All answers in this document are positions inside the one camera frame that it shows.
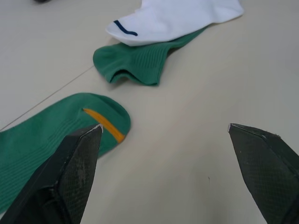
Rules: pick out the plain green sock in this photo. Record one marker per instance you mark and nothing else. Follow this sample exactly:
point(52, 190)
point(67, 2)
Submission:
point(135, 63)

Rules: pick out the green sock with yellow stripe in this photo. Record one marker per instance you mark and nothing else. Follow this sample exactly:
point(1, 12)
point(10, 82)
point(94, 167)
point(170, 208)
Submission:
point(46, 130)

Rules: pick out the white sock with navy stripe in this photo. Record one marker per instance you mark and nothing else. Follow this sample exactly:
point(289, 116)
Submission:
point(172, 21)

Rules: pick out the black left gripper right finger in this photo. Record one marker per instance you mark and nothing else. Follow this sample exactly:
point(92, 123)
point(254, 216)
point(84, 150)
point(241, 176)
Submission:
point(268, 170)

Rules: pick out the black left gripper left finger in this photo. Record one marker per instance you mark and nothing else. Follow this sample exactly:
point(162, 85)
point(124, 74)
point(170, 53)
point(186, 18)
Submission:
point(70, 177)

